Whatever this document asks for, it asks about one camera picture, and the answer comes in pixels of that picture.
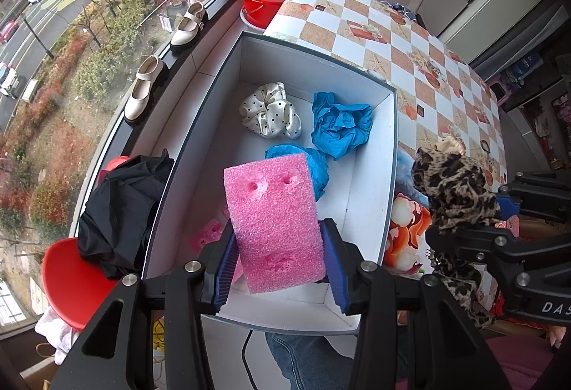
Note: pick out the pink foam piece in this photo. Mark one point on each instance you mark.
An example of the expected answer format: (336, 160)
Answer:
(207, 234)

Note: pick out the person's jeans leg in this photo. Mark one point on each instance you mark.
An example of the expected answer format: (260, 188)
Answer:
(308, 363)

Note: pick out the red plastic stool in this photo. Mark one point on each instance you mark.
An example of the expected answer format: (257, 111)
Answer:
(71, 278)
(113, 164)

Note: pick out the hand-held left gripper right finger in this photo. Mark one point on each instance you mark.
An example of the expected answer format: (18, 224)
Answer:
(337, 269)

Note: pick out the plaid cloth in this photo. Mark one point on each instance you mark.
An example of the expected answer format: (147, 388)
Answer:
(401, 11)

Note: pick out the pink foam sponge block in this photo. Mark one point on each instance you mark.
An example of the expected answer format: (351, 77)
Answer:
(272, 216)

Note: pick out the floral tissue pack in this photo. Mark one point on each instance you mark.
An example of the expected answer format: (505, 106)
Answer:
(403, 238)

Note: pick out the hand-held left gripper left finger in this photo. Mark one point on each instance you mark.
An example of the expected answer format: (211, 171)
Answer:
(225, 269)

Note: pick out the white polka dot scrunchie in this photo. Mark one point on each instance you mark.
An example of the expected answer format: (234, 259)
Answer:
(267, 109)

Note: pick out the pink plastic stool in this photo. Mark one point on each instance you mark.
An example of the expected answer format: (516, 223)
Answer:
(502, 89)

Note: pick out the black cloth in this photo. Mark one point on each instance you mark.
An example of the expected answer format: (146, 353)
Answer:
(120, 211)

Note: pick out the red plastic bucket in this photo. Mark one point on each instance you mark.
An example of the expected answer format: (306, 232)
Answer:
(258, 6)

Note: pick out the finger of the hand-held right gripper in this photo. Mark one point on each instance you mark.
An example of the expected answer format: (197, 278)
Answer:
(473, 240)
(535, 193)

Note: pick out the white cardboard box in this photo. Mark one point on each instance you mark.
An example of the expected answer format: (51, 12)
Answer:
(285, 64)

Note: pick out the leopard print scrunchie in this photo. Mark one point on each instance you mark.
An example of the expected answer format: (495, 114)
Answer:
(450, 189)

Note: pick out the white cloth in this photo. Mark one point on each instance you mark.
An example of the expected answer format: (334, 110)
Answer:
(58, 336)

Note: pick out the checkered printed tablecloth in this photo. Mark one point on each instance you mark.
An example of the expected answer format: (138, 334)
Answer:
(357, 46)

